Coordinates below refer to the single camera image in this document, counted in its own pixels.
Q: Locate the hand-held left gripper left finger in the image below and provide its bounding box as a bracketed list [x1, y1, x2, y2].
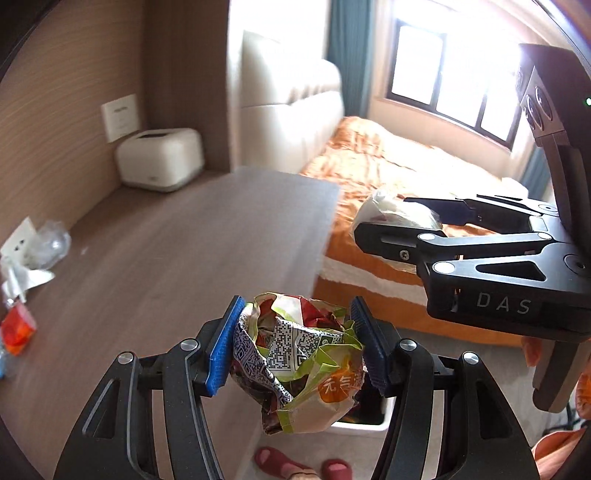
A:
[53, 296, 245, 480]

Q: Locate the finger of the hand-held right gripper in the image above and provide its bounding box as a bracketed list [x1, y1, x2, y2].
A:
[353, 222, 573, 301]
[404, 194, 559, 234]

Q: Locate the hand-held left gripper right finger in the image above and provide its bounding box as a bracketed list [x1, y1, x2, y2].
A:
[350, 296, 541, 480]

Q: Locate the white plastic bag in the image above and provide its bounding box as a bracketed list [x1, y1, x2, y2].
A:
[353, 189, 444, 241]

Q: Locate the green-edged snack wrapper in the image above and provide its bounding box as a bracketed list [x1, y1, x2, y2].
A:
[228, 292, 368, 435]

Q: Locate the white trash bin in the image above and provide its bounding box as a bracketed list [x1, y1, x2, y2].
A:
[330, 364, 398, 435]

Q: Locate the person's right hand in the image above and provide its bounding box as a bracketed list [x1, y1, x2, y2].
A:
[521, 336, 542, 370]

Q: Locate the teal curtain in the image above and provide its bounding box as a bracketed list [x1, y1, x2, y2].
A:
[517, 148, 551, 200]
[328, 0, 377, 118]

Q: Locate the bed with orange blanket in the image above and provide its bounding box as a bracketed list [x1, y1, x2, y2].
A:
[300, 115, 591, 347]

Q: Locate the red slipper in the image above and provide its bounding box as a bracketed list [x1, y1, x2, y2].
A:
[322, 458, 354, 480]
[255, 447, 305, 480]

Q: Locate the dark-framed window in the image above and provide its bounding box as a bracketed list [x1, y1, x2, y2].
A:
[381, 14, 527, 151]

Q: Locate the cream padded headboard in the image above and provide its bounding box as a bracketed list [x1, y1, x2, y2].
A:
[228, 30, 346, 176]

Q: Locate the white tissue box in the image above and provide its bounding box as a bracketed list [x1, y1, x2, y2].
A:
[115, 128, 205, 193]

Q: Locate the clear plastic bag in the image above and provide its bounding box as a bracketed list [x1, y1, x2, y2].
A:
[28, 220, 72, 271]

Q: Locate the red orange packet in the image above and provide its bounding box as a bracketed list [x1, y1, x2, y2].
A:
[0, 302, 38, 358]

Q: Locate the crumpled white plastic wrapper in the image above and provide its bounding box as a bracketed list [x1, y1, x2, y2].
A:
[0, 263, 55, 303]

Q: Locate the white wall socket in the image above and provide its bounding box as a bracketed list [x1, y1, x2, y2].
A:
[0, 217, 40, 268]
[100, 93, 140, 144]

